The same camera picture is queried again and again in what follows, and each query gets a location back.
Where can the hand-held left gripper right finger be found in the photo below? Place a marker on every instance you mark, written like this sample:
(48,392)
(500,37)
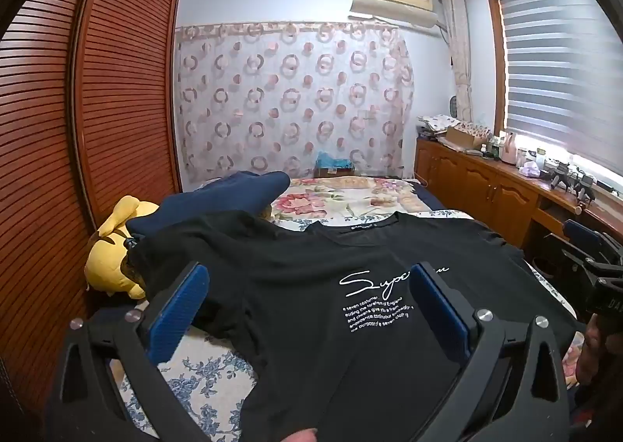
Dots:
(443,315)

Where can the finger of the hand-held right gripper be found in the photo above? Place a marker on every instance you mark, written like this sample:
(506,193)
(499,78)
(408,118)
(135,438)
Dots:
(559,254)
(581,229)

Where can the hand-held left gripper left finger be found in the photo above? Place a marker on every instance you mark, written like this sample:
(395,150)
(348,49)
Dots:
(177,310)

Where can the black printed t-shirt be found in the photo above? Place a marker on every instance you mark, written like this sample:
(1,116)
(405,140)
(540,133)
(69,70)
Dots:
(292,325)

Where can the blue floral white sheet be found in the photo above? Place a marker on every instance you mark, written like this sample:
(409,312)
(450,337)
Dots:
(204,374)

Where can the lavender tissue pack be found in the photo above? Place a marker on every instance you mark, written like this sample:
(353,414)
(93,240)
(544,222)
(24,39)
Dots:
(529,170)

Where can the yellow plush toy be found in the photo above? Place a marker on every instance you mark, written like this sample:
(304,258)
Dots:
(104,266)

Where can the wooden cabinet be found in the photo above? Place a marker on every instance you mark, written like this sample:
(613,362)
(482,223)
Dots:
(486,184)

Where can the person's dark clothing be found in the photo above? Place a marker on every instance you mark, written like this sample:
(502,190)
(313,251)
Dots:
(598,398)

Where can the pink jug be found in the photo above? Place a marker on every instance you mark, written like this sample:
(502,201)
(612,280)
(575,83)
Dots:
(508,150)

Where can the navy bed sheet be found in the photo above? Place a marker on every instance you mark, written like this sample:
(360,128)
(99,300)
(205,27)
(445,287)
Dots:
(430,198)

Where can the navy folded cloth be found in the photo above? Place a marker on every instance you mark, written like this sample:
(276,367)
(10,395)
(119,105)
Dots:
(219,198)

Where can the open cardboard box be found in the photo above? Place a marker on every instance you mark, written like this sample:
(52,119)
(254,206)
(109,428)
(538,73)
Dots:
(465,138)

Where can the striped window blind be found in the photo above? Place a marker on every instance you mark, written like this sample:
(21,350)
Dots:
(559,72)

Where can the floral blanket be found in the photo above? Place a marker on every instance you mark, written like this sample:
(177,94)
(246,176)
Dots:
(321,203)

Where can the patterned cloth pile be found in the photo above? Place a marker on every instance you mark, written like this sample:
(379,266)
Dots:
(438,123)

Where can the cardboard box with teal cloth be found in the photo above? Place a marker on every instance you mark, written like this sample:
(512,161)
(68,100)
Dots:
(333,164)

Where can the pale window curtain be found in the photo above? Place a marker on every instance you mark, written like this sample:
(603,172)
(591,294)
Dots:
(460,57)

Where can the wooden louvered wardrobe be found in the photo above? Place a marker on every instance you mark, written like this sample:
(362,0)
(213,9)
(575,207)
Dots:
(97,106)

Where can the circle patterned sheer curtain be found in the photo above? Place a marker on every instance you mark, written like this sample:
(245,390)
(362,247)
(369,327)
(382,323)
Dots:
(292,106)

